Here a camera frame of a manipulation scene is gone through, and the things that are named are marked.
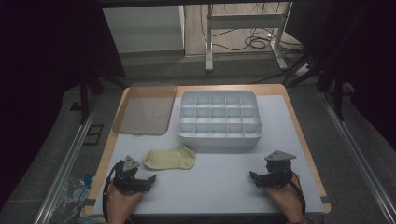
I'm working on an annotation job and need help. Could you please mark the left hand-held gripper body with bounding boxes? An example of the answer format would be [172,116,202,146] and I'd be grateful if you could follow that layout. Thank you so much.
[110,155,148,196]

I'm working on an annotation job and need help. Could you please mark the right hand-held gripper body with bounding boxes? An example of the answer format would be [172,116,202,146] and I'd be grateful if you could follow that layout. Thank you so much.
[261,149,297,189]

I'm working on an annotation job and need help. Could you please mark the pale yellow sock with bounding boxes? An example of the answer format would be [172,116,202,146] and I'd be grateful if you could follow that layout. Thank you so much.
[143,144,196,171]

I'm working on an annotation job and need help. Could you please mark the white compartment organizer box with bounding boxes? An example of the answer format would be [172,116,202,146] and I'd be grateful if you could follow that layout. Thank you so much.
[176,90,263,148]

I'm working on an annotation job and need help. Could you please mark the person's left hand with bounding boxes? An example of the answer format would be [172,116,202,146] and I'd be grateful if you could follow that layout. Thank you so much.
[106,185,144,219]

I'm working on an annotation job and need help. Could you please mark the clear plastic bag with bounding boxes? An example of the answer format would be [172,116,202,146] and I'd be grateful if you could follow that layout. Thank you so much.
[49,173,95,224]

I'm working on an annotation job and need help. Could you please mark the clear plastic lid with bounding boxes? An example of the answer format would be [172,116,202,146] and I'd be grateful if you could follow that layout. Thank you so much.
[111,83,177,136]

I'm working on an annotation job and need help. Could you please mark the black tripod stand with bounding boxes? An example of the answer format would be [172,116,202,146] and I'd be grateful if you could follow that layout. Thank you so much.
[283,51,347,122]
[69,70,129,125]

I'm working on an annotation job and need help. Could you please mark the white cabinet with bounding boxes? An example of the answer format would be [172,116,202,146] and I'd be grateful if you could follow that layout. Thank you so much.
[102,5,185,54]

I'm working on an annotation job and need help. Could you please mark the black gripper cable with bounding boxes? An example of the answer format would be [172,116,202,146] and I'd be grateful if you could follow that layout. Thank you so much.
[102,161,125,224]
[288,171,307,217]

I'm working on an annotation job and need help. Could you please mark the aluminium rail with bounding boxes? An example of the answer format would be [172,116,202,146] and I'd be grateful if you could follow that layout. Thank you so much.
[32,92,103,224]
[319,91,396,224]

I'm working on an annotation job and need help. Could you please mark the black floor frame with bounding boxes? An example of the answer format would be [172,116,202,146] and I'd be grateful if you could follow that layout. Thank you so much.
[81,123,105,147]

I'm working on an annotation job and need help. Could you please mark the black floor cables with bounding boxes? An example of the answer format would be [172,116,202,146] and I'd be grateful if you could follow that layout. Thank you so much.
[199,3,304,52]

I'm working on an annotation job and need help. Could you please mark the white metal stand frame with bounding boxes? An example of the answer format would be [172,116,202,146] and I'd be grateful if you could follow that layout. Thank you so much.
[205,2,293,73]

